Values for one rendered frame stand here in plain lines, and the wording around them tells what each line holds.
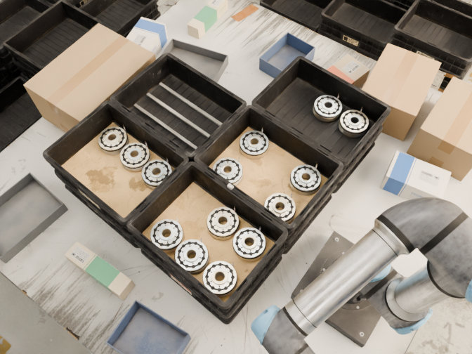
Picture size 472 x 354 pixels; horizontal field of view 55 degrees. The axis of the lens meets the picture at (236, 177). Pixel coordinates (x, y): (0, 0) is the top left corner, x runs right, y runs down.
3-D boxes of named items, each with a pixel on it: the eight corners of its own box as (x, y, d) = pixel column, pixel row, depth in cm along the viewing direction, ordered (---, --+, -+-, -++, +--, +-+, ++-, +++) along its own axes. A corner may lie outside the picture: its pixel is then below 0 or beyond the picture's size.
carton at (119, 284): (135, 285, 151) (131, 279, 146) (123, 300, 149) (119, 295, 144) (82, 247, 158) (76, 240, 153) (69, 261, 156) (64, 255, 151)
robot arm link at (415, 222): (424, 166, 90) (240, 329, 93) (468, 206, 86) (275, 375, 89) (418, 179, 101) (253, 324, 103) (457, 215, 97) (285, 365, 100)
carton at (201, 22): (199, 39, 208) (198, 29, 203) (188, 34, 210) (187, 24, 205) (227, 9, 218) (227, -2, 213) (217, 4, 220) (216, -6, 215)
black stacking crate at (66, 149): (193, 178, 159) (190, 160, 149) (132, 239, 148) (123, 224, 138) (115, 119, 172) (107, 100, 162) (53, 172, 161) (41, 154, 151)
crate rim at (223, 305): (290, 234, 138) (291, 231, 136) (225, 312, 126) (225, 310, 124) (192, 163, 151) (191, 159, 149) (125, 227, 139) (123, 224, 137)
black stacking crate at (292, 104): (383, 128, 169) (392, 108, 159) (339, 182, 158) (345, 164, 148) (296, 76, 182) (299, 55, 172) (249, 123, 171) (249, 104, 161)
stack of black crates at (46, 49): (86, 60, 278) (61, -2, 240) (122, 82, 269) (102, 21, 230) (36, 102, 262) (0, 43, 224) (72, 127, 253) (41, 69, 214)
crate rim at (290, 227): (344, 168, 149) (345, 164, 147) (290, 234, 138) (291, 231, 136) (248, 107, 162) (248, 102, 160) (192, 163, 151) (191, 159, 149)
